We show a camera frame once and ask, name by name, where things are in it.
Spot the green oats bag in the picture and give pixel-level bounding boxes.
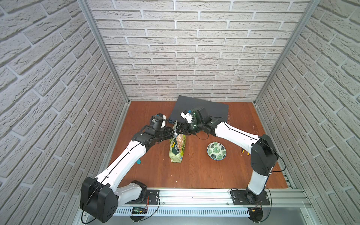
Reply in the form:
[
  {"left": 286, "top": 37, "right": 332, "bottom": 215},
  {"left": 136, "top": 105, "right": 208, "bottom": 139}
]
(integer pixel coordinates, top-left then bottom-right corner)
[{"left": 169, "top": 131, "right": 186, "bottom": 163}]

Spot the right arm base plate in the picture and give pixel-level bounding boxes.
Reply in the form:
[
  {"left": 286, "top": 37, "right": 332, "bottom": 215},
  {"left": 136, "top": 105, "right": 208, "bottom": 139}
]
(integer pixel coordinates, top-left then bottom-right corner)
[{"left": 230, "top": 188, "right": 271, "bottom": 206}]

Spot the aluminium corner post right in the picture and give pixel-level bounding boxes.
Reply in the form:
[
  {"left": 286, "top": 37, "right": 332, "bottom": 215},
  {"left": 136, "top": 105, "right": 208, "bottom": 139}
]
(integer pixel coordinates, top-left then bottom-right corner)
[{"left": 253, "top": 0, "right": 321, "bottom": 106}]

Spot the green leaf pattern bowl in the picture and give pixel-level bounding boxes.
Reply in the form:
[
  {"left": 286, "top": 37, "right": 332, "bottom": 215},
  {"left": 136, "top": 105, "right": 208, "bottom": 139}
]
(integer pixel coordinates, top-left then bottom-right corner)
[{"left": 207, "top": 142, "right": 227, "bottom": 161}]

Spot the grey blue network switch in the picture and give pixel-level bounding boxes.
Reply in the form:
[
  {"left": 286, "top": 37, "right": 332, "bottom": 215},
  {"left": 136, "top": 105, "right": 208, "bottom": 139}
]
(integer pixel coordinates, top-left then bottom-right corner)
[{"left": 168, "top": 95, "right": 229, "bottom": 127}]

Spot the aluminium corner post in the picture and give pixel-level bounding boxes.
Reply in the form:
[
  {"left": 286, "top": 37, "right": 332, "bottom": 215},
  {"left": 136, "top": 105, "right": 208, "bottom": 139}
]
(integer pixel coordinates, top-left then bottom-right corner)
[
  {"left": 78, "top": 0, "right": 130, "bottom": 105},
  {"left": 253, "top": 0, "right": 321, "bottom": 106}
]

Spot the aluminium front rail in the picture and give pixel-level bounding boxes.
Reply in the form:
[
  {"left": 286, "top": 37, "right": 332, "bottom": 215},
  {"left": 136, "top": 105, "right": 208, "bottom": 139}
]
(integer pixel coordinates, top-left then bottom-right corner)
[{"left": 112, "top": 188, "right": 313, "bottom": 209}]

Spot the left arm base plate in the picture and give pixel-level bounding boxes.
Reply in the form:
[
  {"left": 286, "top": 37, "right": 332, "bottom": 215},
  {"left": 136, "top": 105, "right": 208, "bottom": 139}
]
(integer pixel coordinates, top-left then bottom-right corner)
[{"left": 126, "top": 189, "right": 160, "bottom": 205}]

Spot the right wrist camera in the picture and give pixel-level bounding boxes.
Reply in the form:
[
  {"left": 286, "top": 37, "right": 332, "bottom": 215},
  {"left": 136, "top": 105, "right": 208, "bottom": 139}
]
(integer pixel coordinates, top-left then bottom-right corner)
[{"left": 181, "top": 107, "right": 211, "bottom": 123}]

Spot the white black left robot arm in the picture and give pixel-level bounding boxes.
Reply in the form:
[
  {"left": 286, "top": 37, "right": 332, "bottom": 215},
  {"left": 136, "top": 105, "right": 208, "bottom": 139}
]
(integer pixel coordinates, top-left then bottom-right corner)
[{"left": 80, "top": 126, "right": 174, "bottom": 223}]

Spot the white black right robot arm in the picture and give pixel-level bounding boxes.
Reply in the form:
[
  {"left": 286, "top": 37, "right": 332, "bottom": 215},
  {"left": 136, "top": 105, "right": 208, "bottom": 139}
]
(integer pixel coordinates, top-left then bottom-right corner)
[{"left": 175, "top": 117, "right": 278, "bottom": 196}]

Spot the small green circuit board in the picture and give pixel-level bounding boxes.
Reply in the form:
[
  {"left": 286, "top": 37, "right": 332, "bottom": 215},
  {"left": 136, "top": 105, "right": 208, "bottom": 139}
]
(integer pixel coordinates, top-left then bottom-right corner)
[{"left": 131, "top": 207, "right": 148, "bottom": 215}]

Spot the aluminium corner post left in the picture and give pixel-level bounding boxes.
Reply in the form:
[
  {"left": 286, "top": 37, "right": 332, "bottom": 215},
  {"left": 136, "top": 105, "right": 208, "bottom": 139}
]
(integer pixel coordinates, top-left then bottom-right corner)
[{"left": 78, "top": 0, "right": 130, "bottom": 105}]

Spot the round black connector box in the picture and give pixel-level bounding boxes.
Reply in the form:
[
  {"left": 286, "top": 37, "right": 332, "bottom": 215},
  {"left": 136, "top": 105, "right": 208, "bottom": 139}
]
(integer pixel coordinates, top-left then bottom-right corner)
[{"left": 248, "top": 208, "right": 263, "bottom": 223}]

